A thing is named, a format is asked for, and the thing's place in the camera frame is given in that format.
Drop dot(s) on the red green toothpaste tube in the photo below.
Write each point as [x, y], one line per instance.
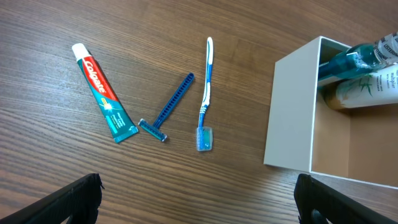
[118, 120]

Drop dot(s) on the white lotion tube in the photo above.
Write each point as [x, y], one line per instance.
[377, 88]

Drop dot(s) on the blue mouthwash bottle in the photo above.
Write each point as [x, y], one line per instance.
[359, 60]

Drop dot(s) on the white cardboard box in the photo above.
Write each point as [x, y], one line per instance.
[304, 134]

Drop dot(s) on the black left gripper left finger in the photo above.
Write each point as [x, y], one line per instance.
[78, 202]

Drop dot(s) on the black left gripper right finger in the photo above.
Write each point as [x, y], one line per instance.
[319, 203]

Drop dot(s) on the blue disposable razor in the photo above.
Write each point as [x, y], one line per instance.
[154, 129]

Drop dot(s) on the blue white toothbrush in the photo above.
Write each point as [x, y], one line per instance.
[204, 135]

